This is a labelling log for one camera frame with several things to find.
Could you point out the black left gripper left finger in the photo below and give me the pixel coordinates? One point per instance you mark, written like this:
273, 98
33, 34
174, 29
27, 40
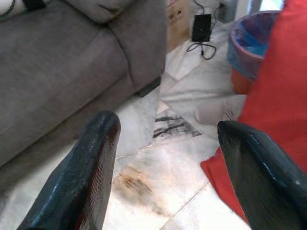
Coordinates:
79, 172

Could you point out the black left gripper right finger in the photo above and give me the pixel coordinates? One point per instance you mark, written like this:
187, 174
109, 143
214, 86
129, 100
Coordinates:
261, 182

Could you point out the red pillow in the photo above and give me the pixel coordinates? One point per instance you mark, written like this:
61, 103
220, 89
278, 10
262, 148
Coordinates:
278, 91

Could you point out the grey fabric sofa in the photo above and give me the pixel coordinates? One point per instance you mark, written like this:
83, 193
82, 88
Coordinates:
60, 72

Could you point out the grey sofa back cushion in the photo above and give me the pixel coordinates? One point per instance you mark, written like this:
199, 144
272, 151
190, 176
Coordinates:
100, 9

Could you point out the blue-lined orange waste bin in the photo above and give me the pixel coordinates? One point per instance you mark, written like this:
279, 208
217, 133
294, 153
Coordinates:
249, 45

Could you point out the black power adapter box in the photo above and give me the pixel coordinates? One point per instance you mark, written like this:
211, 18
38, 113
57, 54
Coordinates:
201, 27

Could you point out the brown cardboard box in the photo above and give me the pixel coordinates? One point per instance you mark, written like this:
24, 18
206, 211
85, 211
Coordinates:
177, 24

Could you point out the white and black cloth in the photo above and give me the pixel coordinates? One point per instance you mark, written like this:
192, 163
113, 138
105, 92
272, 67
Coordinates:
14, 6

